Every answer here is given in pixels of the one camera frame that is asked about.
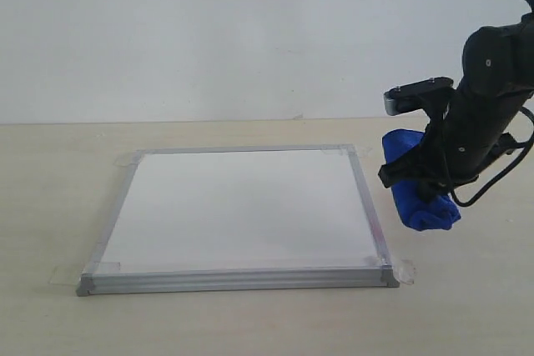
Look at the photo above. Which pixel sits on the aluminium framed whiteboard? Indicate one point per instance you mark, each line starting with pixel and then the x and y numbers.
pixel 240 218

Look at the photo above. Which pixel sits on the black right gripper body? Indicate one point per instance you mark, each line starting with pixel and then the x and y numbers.
pixel 455 149

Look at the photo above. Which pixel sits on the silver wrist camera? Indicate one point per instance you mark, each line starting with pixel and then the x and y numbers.
pixel 431 95

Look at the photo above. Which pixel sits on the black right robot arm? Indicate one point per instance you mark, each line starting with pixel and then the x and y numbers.
pixel 497 63

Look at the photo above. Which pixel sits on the blue microfiber cloth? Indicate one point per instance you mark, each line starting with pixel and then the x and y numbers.
pixel 439 214

